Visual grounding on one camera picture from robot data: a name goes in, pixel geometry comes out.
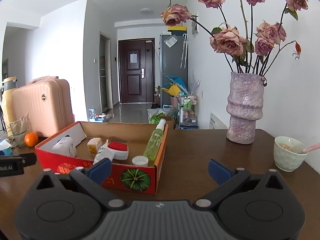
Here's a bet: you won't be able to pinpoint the grey refrigerator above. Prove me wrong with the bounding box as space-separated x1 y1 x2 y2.
159 32 188 108

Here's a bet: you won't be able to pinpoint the dark brown entrance door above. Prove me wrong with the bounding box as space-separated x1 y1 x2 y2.
118 38 155 104

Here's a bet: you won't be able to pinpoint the pink hard-shell suitcase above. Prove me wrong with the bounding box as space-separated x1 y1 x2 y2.
12 76 74 137

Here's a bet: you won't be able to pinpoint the white flat board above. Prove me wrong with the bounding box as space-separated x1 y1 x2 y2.
209 113 228 129

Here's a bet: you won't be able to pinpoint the pale green ceramic bowl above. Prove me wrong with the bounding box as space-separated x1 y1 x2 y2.
273 136 308 172

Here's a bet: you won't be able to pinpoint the red orange cardboard box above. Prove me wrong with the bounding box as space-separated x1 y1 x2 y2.
35 121 172 194

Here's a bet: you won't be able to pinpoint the white labelled jar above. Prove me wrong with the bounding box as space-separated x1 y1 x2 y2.
52 135 76 157

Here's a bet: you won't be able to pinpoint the white power adapter plug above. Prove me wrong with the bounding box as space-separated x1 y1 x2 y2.
87 138 103 155

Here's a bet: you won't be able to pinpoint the orange fruit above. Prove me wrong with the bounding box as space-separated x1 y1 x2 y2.
24 132 39 147

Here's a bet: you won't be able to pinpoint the clear drinking glass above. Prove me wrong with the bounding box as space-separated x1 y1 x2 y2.
9 114 29 147

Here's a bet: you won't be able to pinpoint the metal wire storage rack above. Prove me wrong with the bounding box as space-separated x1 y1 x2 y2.
178 92 199 130

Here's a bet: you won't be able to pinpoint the yellow black box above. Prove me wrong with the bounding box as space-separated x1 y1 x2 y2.
168 26 187 36

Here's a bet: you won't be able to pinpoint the white nasal spray bottle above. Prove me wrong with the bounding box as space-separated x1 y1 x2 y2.
93 140 114 164

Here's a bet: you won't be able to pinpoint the green spray bottle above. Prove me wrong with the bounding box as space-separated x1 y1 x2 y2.
143 118 166 161

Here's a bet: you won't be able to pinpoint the white screw cap lid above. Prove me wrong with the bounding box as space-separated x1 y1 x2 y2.
132 155 149 167

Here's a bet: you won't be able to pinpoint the green snack bag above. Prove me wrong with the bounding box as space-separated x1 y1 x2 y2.
148 108 172 125

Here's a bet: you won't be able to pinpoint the pink spoon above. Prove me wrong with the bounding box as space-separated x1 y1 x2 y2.
298 144 320 154

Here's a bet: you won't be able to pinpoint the wall electrical panel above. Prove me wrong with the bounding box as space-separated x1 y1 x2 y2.
191 12 199 38

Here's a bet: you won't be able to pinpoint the dried pink roses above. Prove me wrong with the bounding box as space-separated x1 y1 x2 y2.
160 0 310 77

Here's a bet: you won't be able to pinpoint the purple textured vase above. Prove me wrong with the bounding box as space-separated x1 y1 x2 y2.
226 72 265 145

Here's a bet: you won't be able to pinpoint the blue tissue pack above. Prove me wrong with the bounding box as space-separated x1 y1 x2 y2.
0 139 13 156

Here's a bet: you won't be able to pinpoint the beige thermos jug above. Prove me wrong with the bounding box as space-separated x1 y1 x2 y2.
1 76 17 137

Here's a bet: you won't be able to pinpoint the white umbrella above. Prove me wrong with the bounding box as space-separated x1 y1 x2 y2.
180 33 188 69

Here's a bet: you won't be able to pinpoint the white red lint brush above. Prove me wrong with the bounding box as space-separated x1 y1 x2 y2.
107 141 129 160

